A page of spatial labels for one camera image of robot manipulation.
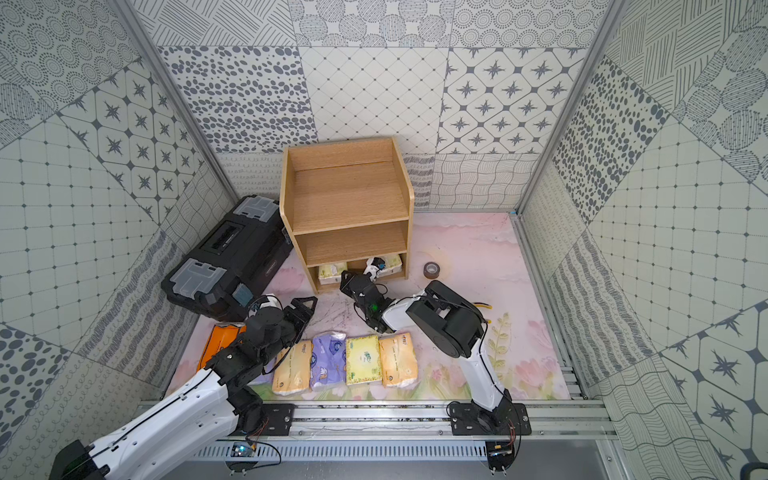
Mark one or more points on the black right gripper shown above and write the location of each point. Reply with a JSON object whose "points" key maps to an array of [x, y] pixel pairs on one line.
{"points": [[344, 285]]}

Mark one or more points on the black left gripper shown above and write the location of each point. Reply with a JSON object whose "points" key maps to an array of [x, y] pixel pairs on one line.
{"points": [[288, 317]]}

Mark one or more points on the green tissue pack shelf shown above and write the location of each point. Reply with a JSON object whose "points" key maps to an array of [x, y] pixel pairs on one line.
{"points": [[363, 363]]}

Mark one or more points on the small purple tissue pack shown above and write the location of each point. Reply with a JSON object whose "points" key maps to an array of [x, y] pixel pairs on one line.
{"points": [[328, 360]]}

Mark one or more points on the yellow-orange tissue pack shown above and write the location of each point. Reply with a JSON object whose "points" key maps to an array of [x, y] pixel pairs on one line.
{"points": [[293, 374]]}

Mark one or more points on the yellow tissue pack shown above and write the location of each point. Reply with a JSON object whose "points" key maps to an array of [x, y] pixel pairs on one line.
{"points": [[398, 360]]}

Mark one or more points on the orange tissue pack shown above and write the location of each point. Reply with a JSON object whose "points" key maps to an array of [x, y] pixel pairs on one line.
{"points": [[222, 335]]}

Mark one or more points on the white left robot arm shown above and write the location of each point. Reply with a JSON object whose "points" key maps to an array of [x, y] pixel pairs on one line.
{"points": [[216, 402]]}

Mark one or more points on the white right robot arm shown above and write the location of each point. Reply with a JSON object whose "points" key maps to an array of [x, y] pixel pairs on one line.
{"points": [[455, 326]]}

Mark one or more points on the wooden three-tier shelf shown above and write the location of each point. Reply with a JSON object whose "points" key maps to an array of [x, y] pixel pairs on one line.
{"points": [[347, 201]]}

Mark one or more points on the grey tape roll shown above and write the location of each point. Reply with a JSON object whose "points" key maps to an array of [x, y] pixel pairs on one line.
{"points": [[431, 270]]}

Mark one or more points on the black plastic toolbox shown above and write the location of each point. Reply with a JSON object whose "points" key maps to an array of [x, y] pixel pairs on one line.
{"points": [[231, 267]]}

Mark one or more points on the green circuit board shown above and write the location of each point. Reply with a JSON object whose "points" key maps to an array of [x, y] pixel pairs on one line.
{"points": [[241, 450]]}

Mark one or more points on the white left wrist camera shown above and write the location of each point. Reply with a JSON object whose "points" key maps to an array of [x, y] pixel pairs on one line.
{"points": [[264, 301]]}

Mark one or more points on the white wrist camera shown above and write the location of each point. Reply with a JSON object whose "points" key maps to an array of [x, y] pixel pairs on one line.
{"points": [[374, 266], [264, 301]]}

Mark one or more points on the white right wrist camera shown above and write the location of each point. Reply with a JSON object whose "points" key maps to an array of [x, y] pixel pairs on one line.
{"points": [[374, 266]]}

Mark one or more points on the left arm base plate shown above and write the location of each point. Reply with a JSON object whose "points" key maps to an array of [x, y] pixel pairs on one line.
{"points": [[271, 419]]}

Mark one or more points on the yellow-handled pliers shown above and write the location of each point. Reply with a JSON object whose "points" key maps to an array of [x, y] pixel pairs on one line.
{"points": [[483, 306]]}

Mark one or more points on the white slotted cable duct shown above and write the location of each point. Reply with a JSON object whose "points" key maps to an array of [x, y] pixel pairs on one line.
{"points": [[342, 450]]}

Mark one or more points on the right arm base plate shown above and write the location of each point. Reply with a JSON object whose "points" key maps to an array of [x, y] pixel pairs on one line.
{"points": [[469, 419]]}

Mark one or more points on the aluminium mounting rail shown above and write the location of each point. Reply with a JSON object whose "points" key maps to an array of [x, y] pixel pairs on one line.
{"points": [[401, 420]]}

